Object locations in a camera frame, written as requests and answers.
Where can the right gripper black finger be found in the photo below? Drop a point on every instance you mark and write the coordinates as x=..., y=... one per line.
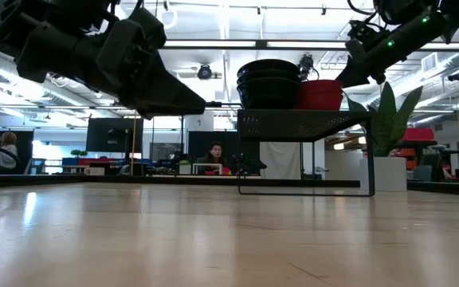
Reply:
x=357, y=73

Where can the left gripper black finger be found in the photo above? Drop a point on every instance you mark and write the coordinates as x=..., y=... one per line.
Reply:
x=173, y=95

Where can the floral plate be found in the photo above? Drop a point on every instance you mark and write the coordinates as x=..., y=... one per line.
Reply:
x=267, y=77

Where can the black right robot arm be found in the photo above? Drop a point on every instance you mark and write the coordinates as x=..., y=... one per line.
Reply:
x=452, y=12

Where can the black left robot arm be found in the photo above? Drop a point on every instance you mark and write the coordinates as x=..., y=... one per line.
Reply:
x=46, y=52

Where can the green snake plant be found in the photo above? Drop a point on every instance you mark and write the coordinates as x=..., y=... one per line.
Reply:
x=389, y=119

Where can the black display screen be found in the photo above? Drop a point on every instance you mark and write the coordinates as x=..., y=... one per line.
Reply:
x=114, y=133

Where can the person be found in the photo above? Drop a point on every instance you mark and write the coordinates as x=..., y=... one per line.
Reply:
x=215, y=157
x=6, y=153

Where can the black perforated metal shelf riser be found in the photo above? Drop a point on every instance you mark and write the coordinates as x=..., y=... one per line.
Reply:
x=293, y=123

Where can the red storage bin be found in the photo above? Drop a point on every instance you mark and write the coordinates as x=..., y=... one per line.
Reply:
x=418, y=135

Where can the white square planter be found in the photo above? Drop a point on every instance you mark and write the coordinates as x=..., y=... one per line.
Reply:
x=385, y=175

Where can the small green shrub plant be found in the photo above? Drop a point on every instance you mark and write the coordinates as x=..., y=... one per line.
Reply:
x=79, y=153

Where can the white hanging sheet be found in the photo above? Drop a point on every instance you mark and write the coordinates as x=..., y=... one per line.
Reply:
x=281, y=159

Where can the black overhead camera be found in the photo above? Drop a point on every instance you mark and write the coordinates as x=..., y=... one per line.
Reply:
x=205, y=71

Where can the black table frame rail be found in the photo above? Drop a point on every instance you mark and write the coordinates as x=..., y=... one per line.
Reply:
x=134, y=180

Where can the black overhead frame beam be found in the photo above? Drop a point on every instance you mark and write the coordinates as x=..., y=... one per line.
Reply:
x=261, y=44

